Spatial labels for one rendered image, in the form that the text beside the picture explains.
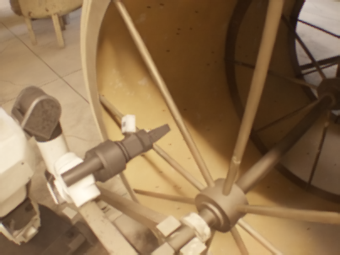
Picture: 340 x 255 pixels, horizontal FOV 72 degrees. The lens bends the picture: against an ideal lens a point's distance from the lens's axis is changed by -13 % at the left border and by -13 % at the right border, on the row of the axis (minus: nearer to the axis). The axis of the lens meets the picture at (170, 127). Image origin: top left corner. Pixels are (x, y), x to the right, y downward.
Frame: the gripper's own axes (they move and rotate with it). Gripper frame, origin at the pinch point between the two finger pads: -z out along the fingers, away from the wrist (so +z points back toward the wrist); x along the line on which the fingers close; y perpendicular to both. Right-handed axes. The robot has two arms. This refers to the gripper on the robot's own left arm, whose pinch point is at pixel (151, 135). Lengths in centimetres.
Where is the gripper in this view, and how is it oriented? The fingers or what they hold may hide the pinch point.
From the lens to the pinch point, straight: 71.5
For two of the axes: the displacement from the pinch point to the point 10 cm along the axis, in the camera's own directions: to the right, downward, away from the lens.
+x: 4.8, -1.5, -8.7
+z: -7.5, 4.4, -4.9
